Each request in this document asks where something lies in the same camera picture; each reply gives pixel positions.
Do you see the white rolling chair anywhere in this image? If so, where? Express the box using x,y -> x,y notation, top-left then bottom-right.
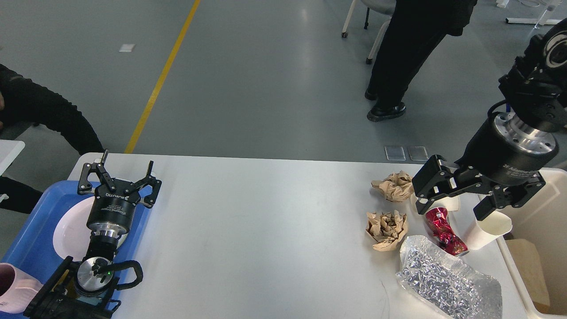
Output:
341,0 -> 399,64

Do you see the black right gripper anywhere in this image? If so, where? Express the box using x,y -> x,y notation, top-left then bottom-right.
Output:
412,112 -> 559,221

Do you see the silver foil plastic bag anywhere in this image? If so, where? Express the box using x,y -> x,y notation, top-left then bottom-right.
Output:
396,235 -> 503,319

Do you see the seated person in black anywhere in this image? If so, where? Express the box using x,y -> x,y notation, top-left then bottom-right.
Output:
0,65 -> 105,214

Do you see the teal mug yellow inside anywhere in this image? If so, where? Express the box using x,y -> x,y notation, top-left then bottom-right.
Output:
56,270 -> 103,305

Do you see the brown paper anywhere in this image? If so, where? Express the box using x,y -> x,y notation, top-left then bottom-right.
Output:
371,171 -> 414,202
366,210 -> 409,252

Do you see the metal floor plate right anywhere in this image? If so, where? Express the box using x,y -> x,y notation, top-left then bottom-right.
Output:
407,146 -> 429,161

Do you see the crushed red can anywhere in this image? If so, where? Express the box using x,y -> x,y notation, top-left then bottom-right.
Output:
425,207 -> 469,257

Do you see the metal floor plate left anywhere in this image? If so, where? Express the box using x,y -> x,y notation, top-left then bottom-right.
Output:
384,145 -> 407,161

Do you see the white paper cup lying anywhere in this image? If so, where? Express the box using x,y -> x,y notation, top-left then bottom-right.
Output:
409,194 -> 460,214

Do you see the metal floor plate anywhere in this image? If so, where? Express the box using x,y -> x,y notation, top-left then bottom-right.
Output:
407,146 -> 429,161
384,145 -> 407,161

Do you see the blue plastic tray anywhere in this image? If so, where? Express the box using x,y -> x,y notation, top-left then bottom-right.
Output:
0,180 -> 155,319

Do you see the pink plate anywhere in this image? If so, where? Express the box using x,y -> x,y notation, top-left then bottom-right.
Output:
53,196 -> 121,263

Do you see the pink mug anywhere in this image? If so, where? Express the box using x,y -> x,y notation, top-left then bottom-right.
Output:
0,263 -> 43,314

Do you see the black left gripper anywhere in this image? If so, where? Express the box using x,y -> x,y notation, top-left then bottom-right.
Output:
78,150 -> 163,237

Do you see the beige plastic bin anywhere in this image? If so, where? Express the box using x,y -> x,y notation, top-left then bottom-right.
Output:
468,168 -> 567,319

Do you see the white side table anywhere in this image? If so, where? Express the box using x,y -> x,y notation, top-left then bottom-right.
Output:
0,139 -> 26,175

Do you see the white floor stand base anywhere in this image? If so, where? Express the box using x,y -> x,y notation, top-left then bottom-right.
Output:
494,0 -> 567,29

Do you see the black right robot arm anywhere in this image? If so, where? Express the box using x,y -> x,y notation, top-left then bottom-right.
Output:
412,20 -> 567,221

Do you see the brown paper bag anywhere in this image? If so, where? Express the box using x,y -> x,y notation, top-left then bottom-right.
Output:
505,239 -> 551,313

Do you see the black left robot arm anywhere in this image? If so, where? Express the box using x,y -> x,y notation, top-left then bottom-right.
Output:
23,151 -> 162,319

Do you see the standing person in black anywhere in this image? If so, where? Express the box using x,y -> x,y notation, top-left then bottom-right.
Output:
365,0 -> 477,122

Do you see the white paper cup right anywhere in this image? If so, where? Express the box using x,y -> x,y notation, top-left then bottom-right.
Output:
462,210 -> 513,250

